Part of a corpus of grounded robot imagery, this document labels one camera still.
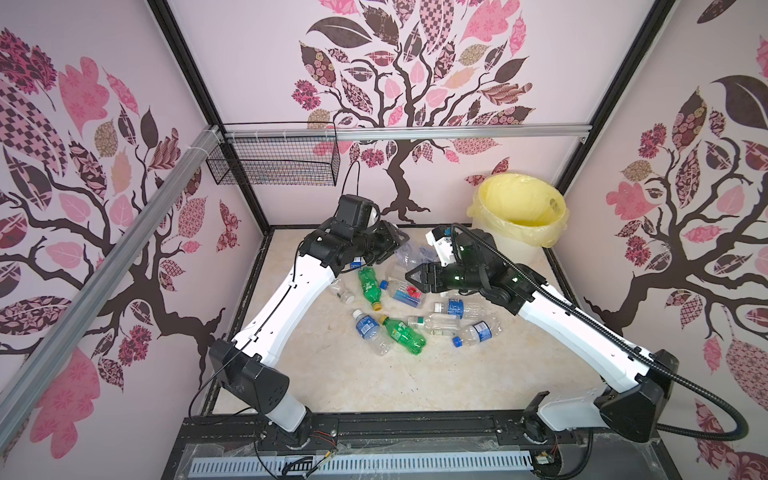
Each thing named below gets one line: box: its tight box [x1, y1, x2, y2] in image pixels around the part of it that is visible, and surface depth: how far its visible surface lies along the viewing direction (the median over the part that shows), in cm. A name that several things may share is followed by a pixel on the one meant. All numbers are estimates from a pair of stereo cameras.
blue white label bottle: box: [395, 243, 438, 271], surface depth 70 cm
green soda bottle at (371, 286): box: [358, 266, 383, 311], surface depth 99 cm
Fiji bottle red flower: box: [379, 276, 424, 309], surface depth 97 cm
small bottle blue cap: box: [452, 319, 502, 348], surface depth 89 cm
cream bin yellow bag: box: [467, 172, 569, 266], surface depth 95 cm
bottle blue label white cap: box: [434, 298, 489, 319], surface depth 93 cm
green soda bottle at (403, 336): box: [380, 316, 427, 356], surface depth 88 cm
